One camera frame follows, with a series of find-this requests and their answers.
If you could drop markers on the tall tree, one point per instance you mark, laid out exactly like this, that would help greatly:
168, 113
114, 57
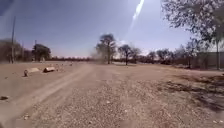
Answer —
107, 45

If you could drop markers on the tree with low crown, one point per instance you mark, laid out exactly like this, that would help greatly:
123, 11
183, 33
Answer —
126, 50

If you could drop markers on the brown dirt gravel ground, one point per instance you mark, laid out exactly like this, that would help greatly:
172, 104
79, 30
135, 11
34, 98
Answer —
110, 100

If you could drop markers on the row of trees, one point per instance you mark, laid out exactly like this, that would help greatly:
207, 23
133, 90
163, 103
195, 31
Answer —
163, 53

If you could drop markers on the pale stone block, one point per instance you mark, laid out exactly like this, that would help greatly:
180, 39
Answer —
49, 69
31, 70

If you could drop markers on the dark green tree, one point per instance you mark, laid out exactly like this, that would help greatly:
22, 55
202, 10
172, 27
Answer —
41, 51

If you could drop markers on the short pole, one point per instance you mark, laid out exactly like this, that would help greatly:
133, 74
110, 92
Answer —
35, 50

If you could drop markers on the large leafy tree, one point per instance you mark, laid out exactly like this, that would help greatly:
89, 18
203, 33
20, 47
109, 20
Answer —
196, 16

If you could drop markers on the tall pole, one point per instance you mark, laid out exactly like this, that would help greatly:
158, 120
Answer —
12, 40

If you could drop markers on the thin pole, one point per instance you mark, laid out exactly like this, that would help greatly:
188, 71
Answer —
217, 56

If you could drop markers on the bushes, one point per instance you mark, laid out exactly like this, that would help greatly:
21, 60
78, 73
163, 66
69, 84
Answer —
5, 50

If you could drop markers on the small stone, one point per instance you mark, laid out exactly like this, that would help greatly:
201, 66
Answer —
4, 97

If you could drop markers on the grey wall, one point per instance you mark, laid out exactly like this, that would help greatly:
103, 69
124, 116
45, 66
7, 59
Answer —
208, 60

